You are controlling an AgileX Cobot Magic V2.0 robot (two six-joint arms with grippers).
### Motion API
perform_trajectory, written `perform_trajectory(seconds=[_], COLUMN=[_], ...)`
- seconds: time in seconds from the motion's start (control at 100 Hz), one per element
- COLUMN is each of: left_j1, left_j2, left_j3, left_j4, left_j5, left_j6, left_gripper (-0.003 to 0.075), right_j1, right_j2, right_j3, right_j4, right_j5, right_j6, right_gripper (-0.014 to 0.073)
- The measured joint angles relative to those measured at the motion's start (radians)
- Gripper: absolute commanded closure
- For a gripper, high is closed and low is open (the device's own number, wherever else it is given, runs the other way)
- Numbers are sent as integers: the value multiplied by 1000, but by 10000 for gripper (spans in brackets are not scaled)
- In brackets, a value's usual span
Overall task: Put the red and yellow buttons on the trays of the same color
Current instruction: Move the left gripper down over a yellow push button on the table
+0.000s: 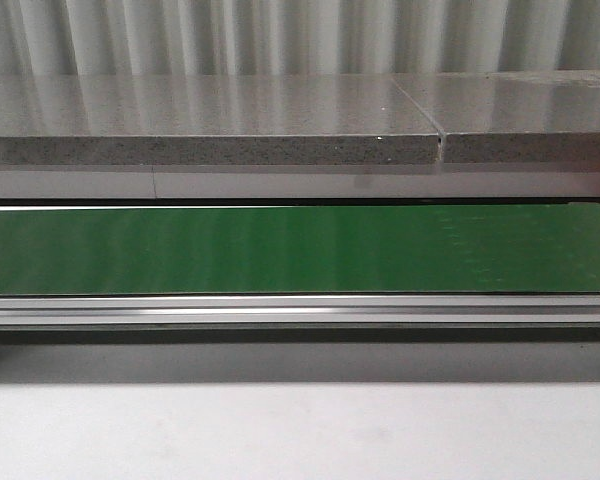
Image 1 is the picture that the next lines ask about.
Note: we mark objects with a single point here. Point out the grey stone countertop slab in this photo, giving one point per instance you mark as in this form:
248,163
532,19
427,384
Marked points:
211,121

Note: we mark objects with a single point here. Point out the white pleated curtain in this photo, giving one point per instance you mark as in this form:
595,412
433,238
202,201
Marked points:
296,37

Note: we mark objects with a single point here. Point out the aluminium conveyor side rail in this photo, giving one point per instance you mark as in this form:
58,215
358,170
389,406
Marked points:
295,310

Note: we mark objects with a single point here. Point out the green conveyor belt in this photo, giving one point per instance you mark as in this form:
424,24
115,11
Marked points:
301,249

